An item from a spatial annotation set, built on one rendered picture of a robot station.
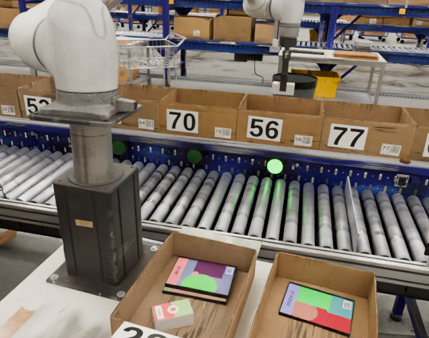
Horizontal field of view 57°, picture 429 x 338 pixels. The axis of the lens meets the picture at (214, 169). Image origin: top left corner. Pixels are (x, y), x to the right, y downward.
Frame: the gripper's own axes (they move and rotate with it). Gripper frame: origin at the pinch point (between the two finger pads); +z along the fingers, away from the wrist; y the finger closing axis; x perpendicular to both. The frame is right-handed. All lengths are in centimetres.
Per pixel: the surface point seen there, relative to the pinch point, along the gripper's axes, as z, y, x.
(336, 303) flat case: 40, -94, -25
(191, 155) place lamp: 35, -16, 40
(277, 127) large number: 18.7, -8.3, 0.4
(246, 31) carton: 23, 418, 78
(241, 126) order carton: 20.3, -8.0, 17.4
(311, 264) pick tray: 34, -86, -17
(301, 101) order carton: 13.6, 20.7, -9.0
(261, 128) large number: 20.2, -8.3, 7.8
